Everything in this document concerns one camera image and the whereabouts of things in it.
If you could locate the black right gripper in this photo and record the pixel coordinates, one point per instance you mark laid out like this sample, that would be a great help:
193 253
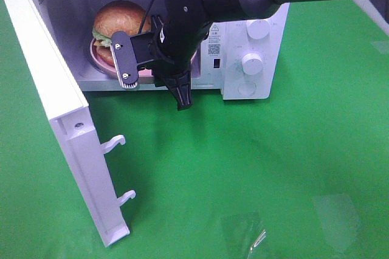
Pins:
167 50

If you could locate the burger with lettuce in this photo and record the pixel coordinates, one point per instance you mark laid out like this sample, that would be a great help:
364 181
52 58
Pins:
125 16

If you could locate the pink round plate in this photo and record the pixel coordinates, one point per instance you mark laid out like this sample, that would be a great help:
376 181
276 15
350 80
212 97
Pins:
145 76

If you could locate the round white door button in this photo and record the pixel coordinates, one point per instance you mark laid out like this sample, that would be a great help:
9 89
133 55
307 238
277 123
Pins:
247 88

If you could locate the white microwave door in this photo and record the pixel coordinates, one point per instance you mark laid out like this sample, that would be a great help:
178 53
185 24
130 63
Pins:
67 111

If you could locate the white microwave oven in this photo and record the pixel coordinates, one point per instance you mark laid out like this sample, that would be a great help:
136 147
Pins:
238 58

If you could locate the lower white microwave knob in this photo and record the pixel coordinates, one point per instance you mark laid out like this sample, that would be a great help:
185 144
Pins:
252 64

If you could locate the white microwave knob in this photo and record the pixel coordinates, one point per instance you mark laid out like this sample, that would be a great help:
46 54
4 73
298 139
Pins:
257 29
252 64

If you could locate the upper white microwave knob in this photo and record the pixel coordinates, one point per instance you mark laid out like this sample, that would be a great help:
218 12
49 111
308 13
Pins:
257 29

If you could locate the black wrist camera mount plate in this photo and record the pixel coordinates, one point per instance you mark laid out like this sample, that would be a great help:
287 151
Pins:
124 60

